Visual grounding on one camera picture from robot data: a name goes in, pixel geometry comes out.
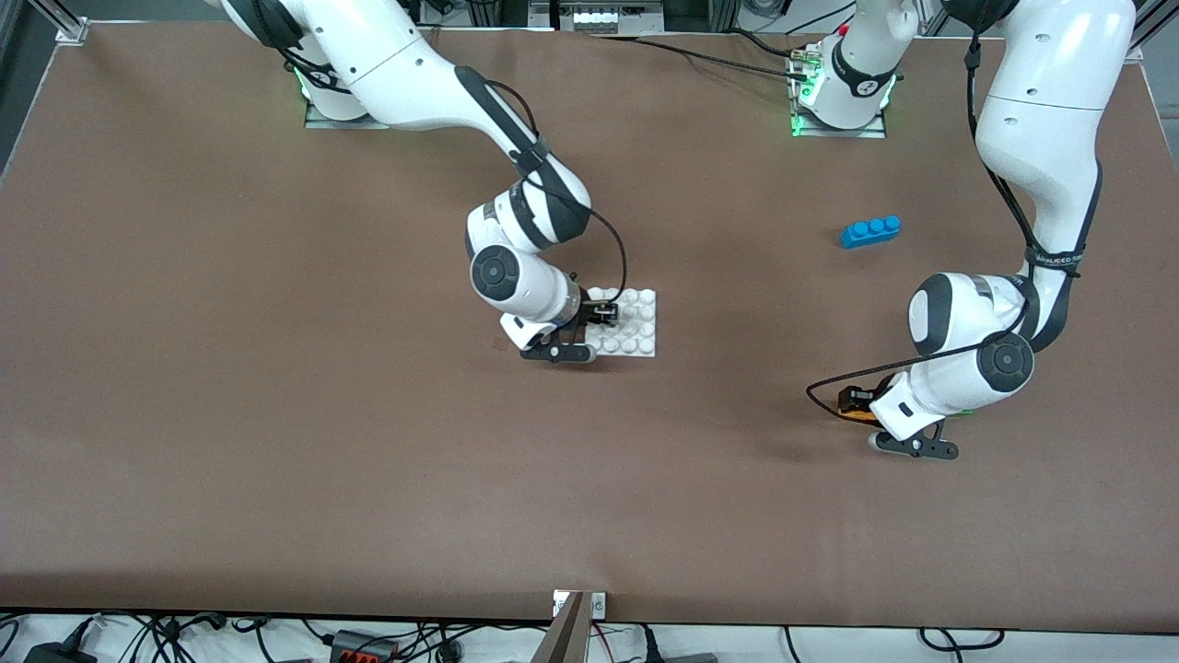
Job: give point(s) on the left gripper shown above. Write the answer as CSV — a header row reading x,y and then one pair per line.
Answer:
x,y
862,397

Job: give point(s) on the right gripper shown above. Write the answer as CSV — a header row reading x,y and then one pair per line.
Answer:
x,y
592,313

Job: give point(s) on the yellow two-stud block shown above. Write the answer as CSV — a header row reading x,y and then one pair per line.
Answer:
x,y
861,416

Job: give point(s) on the white studded base plate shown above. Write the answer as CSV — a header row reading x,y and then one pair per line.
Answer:
x,y
634,322

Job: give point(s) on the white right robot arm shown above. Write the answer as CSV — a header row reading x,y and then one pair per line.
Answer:
x,y
405,69

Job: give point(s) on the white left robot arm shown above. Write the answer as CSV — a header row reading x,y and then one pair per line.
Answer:
x,y
1050,120

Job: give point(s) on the blue three-stud block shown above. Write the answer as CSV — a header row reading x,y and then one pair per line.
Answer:
x,y
870,232

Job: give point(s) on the white power strip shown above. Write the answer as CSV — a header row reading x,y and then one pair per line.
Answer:
x,y
597,17

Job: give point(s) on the black plug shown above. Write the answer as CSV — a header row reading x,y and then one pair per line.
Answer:
x,y
683,657

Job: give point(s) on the grey metal beam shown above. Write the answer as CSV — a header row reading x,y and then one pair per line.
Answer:
x,y
564,640

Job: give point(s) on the black adapter with orange buttons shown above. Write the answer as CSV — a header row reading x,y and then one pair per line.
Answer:
x,y
361,647

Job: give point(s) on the black power adapter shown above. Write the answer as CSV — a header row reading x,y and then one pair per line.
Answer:
x,y
57,653

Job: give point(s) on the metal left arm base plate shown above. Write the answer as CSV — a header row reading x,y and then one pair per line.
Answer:
x,y
875,132

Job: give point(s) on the small metal table bracket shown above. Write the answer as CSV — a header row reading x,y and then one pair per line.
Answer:
x,y
595,604

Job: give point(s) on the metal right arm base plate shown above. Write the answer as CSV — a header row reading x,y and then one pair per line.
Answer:
x,y
318,118

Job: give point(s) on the metal table corner bracket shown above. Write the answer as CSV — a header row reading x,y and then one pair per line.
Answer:
x,y
72,32
1131,53

